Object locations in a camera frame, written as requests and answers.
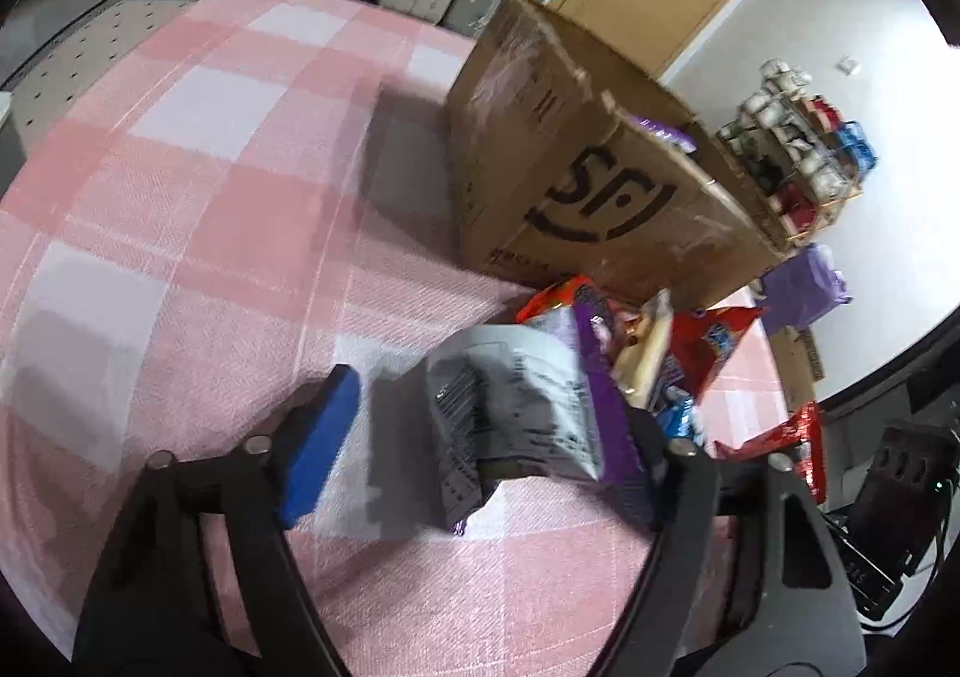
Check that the brown cardboard box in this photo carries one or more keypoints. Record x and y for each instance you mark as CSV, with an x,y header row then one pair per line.
x,y
540,144

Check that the wooden shoe rack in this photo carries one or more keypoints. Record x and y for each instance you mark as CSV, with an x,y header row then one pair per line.
x,y
825,197

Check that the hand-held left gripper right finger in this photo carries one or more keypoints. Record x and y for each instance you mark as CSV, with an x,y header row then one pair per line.
x,y
675,489

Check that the pink checked tablecloth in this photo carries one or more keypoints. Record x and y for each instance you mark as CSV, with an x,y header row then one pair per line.
x,y
187,234

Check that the cream sandwich biscuit packet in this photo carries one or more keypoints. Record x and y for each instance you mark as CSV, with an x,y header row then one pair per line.
x,y
645,347

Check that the shiny red snack packet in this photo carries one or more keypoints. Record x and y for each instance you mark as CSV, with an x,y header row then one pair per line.
x,y
795,437

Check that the patterned floor rug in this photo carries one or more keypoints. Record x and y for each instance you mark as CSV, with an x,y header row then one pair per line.
x,y
75,47

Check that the purple and white snack packet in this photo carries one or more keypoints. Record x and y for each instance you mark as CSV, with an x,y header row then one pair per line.
x,y
525,392

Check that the rows of sneakers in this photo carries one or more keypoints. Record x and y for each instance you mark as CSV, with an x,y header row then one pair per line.
x,y
795,152

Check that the white light switch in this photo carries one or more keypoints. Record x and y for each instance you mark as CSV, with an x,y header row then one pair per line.
x,y
849,65

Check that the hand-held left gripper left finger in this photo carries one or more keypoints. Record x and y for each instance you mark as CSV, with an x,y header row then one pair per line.
x,y
319,444

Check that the purple bag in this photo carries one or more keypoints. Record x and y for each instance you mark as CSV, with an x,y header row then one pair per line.
x,y
806,287

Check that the blue cookie packet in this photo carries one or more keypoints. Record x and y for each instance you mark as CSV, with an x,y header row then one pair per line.
x,y
679,414

